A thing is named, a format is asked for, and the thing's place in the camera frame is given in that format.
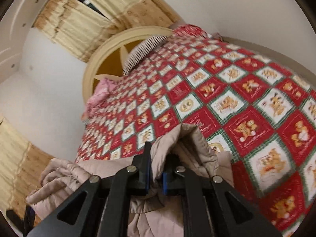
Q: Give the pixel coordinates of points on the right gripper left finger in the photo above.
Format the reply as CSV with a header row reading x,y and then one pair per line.
x,y
100,207

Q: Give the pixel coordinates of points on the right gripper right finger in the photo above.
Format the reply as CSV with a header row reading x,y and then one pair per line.
x,y
210,206

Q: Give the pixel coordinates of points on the beige quilted puffer jacket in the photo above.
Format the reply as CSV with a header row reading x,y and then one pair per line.
x,y
155,214

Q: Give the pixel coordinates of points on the red teddy bear bedspread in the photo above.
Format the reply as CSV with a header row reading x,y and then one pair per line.
x,y
243,103

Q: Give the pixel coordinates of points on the pink folded blanket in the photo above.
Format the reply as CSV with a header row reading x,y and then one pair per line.
x,y
102,91

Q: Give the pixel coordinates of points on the cream arched wooden headboard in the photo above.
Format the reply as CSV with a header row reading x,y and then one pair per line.
x,y
108,60

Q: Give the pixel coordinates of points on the striped pillow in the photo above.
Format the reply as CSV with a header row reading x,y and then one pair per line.
x,y
139,52

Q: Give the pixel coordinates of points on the window left gold curtain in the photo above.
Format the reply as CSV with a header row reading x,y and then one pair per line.
x,y
76,27

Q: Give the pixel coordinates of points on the window gold curtain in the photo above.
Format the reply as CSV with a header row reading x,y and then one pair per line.
x,y
125,14
76,27

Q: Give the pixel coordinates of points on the window right gold curtain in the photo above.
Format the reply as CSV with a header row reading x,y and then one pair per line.
x,y
125,14

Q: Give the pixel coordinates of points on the left wall gold curtain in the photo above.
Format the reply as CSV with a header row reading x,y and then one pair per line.
x,y
21,164

